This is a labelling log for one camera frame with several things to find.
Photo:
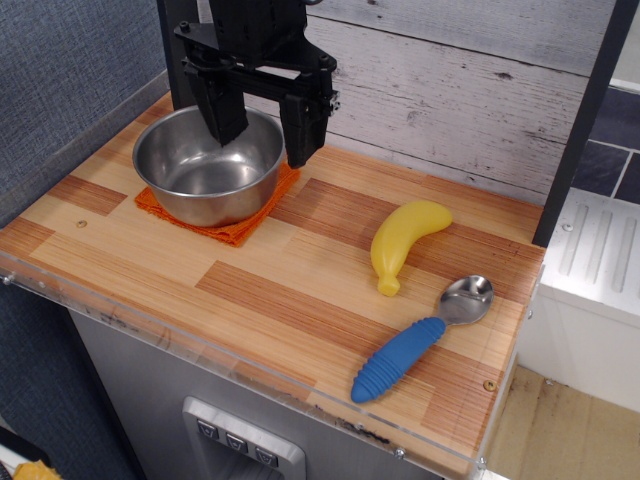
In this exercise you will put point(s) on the yellow toy banana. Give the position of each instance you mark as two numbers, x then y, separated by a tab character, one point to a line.
396	236

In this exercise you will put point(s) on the yellow object bottom corner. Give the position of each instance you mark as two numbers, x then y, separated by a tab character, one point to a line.
35	471

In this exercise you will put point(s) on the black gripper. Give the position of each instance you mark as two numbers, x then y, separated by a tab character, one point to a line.
260	48

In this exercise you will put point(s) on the dark left post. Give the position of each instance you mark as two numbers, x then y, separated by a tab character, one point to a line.
171	13

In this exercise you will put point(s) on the grey toy cabinet front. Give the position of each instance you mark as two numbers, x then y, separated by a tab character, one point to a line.
188	418

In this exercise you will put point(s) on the dark post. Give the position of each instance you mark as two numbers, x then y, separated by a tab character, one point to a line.
608	55
171	13

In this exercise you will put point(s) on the dark right post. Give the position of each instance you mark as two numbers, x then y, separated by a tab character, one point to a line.
608	55

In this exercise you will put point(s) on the stainless steel bowl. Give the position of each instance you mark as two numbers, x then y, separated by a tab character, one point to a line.
202	183

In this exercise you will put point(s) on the orange cloth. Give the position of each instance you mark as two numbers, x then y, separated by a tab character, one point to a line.
234	234

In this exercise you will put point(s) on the white toy sink unit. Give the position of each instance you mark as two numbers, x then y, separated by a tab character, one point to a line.
582	328

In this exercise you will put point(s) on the blue handled metal spoon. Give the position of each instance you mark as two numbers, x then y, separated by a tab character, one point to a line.
464	302

